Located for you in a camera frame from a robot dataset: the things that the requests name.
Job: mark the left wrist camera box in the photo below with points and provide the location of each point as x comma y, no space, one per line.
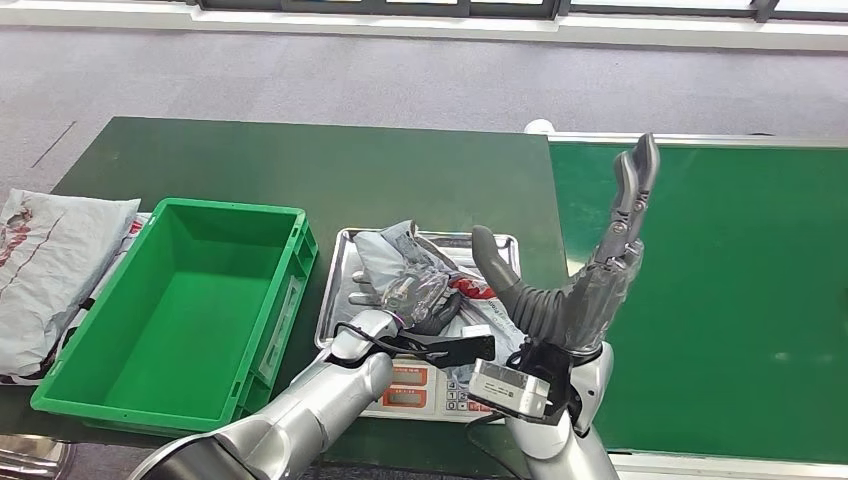
464,351

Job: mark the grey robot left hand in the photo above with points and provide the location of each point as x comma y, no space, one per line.
424,298

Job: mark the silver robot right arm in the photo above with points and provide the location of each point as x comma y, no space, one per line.
550,440

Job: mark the black window frame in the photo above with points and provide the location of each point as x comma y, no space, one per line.
318,9

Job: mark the white parcel bag red print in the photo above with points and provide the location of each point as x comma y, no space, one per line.
132,228

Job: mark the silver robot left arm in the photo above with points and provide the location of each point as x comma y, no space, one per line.
318,404

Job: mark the green conveyor belt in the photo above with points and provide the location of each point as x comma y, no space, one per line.
729,298

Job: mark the green plastic crate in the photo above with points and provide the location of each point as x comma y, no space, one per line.
192,318

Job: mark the grey parcel bag red print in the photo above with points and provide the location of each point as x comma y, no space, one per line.
53,278
391,255

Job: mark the shiny metal round base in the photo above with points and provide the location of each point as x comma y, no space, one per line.
30,460

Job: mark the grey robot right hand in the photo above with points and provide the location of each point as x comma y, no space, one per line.
590,305

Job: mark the white scale with steel tray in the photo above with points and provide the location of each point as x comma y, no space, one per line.
434,397

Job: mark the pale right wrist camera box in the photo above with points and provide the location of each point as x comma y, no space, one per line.
507,387

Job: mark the white conveyor end roller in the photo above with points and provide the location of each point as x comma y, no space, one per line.
538,126

